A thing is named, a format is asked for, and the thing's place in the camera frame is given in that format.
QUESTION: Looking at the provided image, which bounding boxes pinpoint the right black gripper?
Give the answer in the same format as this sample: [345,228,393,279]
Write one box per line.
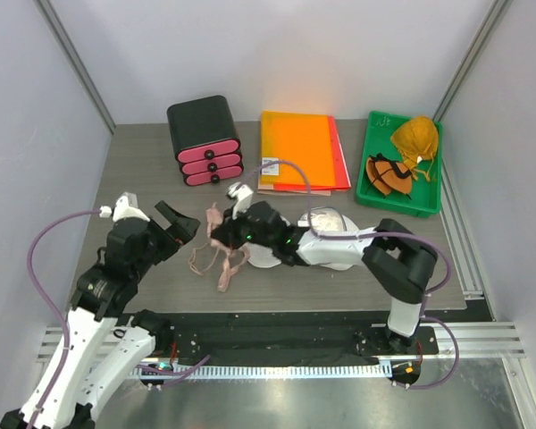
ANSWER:
[213,203,276,250]

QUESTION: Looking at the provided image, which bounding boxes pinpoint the pink bra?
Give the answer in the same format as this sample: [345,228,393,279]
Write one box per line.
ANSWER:
[188,203,250,293]

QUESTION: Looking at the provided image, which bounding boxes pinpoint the white mesh laundry bag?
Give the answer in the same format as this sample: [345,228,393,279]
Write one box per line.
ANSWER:
[247,206,359,269]

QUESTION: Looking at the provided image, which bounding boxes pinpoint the white bra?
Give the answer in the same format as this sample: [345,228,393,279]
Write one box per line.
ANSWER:
[297,207,347,231]

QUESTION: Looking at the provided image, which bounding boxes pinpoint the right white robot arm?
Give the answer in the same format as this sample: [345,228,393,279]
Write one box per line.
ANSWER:
[211,201,438,353]

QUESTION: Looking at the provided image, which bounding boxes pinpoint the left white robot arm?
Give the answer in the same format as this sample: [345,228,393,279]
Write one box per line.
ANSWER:
[0,192,200,428]

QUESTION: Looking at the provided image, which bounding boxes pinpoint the mustard orange bra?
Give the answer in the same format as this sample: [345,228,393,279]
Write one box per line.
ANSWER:
[364,116,440,198]

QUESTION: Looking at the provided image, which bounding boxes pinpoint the black pink drawer box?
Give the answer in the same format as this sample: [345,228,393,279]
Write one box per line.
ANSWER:
[166,95,244,187]

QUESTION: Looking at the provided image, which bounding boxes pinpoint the orange folder stack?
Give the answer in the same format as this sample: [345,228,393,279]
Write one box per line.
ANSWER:
[258,111,351,196]

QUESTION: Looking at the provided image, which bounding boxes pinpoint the green plastic bin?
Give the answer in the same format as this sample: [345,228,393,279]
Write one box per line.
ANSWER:
[356,111,442,218]

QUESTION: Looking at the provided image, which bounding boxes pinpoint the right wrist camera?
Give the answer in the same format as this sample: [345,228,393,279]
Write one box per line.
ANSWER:
[226,181,254,219]

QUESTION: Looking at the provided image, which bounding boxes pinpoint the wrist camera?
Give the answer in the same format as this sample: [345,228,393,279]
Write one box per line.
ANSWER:
[99,192,150,223]
[226,181,254,219]

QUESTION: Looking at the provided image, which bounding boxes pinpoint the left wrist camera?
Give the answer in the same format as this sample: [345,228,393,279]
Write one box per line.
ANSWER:
[99,192,150,223]

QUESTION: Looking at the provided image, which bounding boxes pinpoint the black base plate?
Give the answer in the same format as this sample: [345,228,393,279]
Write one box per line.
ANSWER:
[164,311,440,365]

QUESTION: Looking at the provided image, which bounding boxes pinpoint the white slotted cable duct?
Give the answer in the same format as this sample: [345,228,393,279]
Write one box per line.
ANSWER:
[129,362,393,381]

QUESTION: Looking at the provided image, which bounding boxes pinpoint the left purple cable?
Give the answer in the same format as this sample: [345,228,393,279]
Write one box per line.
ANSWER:
[26,207,214,429]

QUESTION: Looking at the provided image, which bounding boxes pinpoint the purple cable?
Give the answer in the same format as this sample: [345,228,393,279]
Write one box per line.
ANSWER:
[26,207,214,429]
[236,159,461,391]

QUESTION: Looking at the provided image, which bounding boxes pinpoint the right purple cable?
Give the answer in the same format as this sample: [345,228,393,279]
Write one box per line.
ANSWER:
[236,159,461,391]

